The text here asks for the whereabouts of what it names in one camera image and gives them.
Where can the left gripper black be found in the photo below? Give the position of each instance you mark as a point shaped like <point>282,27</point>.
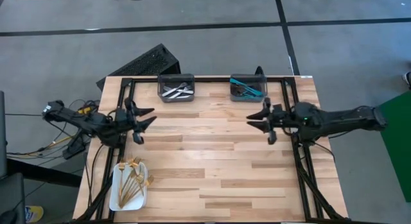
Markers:
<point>126,121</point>

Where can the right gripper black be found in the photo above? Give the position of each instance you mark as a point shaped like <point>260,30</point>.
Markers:
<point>282,119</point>

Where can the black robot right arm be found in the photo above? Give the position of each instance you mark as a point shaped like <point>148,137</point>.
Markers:
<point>346,119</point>

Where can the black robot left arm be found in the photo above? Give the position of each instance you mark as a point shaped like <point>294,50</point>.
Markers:
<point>93,124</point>

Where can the dark grey plastic bin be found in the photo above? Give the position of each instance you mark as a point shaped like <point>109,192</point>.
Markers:
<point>233,99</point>
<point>160,99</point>

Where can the small black stand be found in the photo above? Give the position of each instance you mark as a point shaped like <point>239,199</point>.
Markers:
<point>259,71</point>

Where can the white rectangular tray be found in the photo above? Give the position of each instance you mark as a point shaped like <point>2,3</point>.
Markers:
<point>139,203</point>

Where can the black floor tape strip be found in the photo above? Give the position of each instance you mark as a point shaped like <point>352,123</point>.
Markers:
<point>128,28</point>
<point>285,34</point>

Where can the green floor panel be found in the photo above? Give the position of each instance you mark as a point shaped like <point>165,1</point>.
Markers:
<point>396,160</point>

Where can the black furniture edge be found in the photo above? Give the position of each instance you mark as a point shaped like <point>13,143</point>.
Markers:
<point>2,137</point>

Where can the yellow blue bag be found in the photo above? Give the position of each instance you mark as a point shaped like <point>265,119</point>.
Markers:
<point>33,214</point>

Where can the person's shoe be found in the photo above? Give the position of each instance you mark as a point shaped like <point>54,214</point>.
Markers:
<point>407,79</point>

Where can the black aluminium table frame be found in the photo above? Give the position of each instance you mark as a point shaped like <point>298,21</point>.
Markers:
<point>208,79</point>

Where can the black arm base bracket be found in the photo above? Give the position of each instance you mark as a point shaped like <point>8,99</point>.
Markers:
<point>75,147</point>

